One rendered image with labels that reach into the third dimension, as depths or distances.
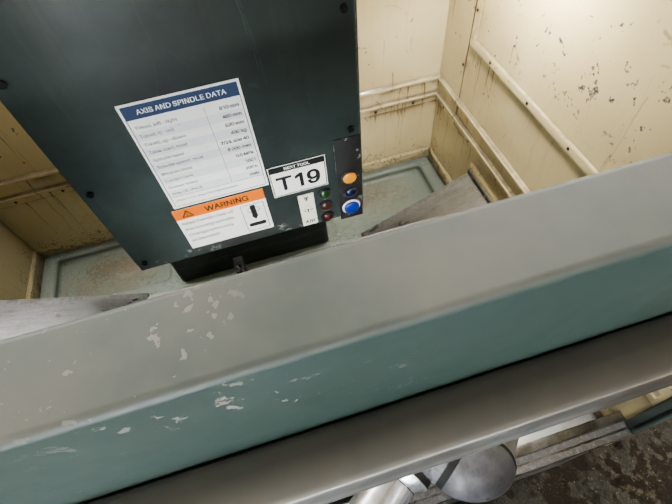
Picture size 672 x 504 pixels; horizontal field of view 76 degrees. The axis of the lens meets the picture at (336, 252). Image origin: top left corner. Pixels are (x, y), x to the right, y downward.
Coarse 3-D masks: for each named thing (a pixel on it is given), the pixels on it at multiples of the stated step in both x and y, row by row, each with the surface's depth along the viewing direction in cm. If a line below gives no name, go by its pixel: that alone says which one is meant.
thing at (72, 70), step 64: (0, 0) 43; (64, 0) 44; (128, 0) 46; (192, 0) 48; (256, 0) 50; (320, 0) 52; (0, 64) 47; (64, 64) 49; (128, 64) 51; (192, 64) 53; (256, 64) 56; (320, 64) 58; (64, 128) 55; (256, 128) 63; (320, 128) 67; (128, 192) 66; (192, 256) 82
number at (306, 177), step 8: (304, 168) 72; (312, 168) 72; (320, 168) 73; (296, 176) 73; (304, 176) 73; (312, 176) 74; (320, 176) 74; (296, 184) 74; (304, 184) 75; (312, 184) 75
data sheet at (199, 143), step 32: (160, 96) 55; (192, 96) 56; (224, 96) 58; (128, 128) 57; (160, 128) 59; (192, 128) 60; (224, 128) 62; (160, 160) 63; (192, 160) 64; (224, 160) 66; (256, 160) 68; (192, 192) 69; (224, 192) 71
